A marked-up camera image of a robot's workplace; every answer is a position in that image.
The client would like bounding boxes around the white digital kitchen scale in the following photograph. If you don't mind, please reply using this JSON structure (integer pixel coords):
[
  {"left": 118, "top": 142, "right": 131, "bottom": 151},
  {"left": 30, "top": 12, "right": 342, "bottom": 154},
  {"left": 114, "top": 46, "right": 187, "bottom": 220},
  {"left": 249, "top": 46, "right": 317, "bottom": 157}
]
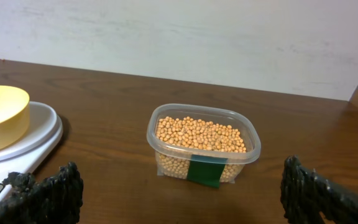
[{"left": 0, "top": 101, "right": 63, "bottom": 201}]

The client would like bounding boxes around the green tape piece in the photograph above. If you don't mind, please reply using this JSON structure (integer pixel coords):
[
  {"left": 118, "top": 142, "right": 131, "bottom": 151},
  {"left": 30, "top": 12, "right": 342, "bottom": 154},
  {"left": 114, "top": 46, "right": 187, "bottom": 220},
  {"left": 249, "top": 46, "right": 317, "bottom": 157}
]
[{"left": 186, "top": 154, "right": 227, "bottom": 189}]

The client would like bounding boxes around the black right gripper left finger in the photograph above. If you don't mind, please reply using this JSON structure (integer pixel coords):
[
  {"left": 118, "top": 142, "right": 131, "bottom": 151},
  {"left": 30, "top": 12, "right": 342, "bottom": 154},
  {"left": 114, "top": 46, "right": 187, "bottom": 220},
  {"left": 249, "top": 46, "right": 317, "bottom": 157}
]
[{"left": 0, "top": 162, "right": 83, "bottom": 224}]

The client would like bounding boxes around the yellow plastic bowl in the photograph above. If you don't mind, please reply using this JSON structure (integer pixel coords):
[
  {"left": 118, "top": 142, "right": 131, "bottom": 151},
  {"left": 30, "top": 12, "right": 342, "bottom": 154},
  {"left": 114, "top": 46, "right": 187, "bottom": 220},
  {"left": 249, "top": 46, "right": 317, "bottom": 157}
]
[{"left": 0, "top": 85, "right": 30, "bottom": 150}]

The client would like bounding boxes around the clear plastic container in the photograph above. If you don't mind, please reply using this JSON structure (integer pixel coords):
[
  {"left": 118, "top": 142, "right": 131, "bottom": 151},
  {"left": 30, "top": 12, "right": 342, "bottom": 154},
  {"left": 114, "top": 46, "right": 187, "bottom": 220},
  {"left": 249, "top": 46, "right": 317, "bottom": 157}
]
[{"left": 147, "top": 103, "right": 261, "bottom": 188}]

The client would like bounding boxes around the pile of soybeans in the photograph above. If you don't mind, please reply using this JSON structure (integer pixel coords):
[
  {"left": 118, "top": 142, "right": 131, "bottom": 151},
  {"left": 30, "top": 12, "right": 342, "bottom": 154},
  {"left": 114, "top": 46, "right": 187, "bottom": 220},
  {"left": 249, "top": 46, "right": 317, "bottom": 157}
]
[{"left": 155, "top": 116, "right": 247, "bottom": 183}]

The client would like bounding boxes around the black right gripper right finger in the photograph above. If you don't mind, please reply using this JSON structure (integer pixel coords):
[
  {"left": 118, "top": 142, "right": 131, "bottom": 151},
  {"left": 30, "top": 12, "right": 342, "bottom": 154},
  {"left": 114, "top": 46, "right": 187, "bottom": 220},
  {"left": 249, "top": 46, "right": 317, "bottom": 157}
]
[{"left": 280, "top": 155, "right": 358, "bottom": 224}]

